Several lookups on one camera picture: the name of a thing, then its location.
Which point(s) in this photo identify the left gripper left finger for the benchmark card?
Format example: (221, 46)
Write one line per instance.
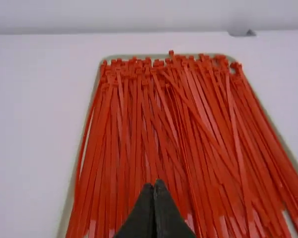
(141, 215)

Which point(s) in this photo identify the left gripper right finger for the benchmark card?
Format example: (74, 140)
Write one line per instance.
(169, 213)

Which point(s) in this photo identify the pale tray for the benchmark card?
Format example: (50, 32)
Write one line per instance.
(68, 183)

